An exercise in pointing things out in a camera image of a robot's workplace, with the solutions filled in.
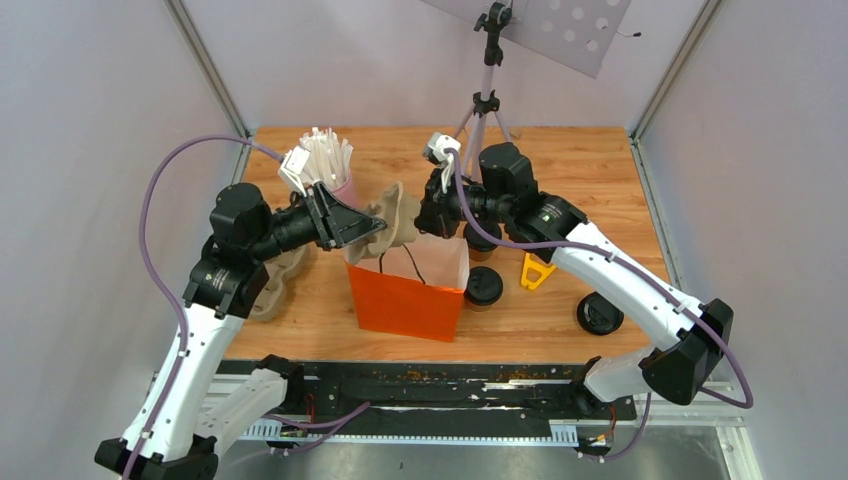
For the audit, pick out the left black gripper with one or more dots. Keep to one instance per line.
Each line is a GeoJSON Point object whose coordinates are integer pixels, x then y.
{"type": "Point", "coordinates": [336, 224]}

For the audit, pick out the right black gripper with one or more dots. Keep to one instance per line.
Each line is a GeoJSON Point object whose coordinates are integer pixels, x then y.
{"type": "Point", "coordinates": [434, 214]}

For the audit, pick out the orange paper bag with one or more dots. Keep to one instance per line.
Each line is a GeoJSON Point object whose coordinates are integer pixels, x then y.
{"type": "Point", "coordinates": [415, 290]}

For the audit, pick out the black plastic cup lid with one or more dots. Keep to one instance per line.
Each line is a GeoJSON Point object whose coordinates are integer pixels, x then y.
{"type": "Point", "coordinates": [484, 279]}

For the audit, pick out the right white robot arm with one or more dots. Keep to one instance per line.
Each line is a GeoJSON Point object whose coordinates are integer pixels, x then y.
{"type": "Point", "coordinates": [688, 337]}

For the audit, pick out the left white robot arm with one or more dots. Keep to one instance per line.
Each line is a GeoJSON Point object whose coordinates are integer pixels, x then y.
{"type": "Point", "coordinates": [171, 438]}

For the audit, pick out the pink translucent straw holder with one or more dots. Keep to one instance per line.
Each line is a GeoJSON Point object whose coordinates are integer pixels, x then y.
{"type": "Point", "coordinates": [347, 193]}

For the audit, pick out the bundle of white straws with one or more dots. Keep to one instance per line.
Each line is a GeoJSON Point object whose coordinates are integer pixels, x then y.
{"type": "Point", "coordinates": [329, 157]}

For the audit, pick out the grey pulp cup carrier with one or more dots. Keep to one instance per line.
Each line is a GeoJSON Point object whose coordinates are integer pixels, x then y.
{"type": "Point", "coordinates": [281, 269]}

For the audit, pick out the grey perforated panel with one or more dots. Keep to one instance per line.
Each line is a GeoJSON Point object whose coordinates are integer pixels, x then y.
{"type": "Point", "coordinates": [574, 33]}

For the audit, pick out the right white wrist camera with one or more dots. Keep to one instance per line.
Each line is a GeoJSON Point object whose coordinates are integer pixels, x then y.
{"type": "Point", "coordinates": [443, 150]}

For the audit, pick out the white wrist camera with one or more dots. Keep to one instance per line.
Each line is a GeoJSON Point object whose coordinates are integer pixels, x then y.
{"type": "Point", "coordinates": [443, 150]}
{"type": "Point", "coordinates": [292, 167]}

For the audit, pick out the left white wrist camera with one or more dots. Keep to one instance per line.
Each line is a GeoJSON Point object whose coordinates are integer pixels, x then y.
{"type": "Point", "coordinates": [292, 167]}

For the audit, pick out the silver camera tripod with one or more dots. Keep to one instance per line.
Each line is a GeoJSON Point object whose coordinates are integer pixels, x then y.
{"type": "Point", "coordinates": [485, 103]}

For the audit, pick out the yellow triangular plastic bracket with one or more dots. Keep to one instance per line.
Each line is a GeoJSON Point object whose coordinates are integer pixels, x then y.
{"type": "Point", "coordinates": [534, 273]}

